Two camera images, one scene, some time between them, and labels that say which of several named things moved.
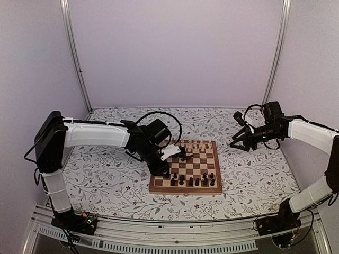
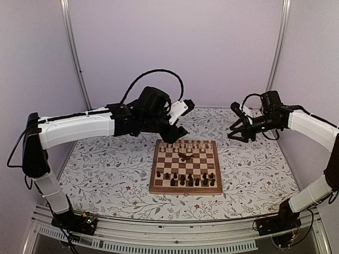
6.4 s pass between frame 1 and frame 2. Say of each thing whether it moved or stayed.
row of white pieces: stayed
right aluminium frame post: stayed
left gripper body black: moved
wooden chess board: stayed
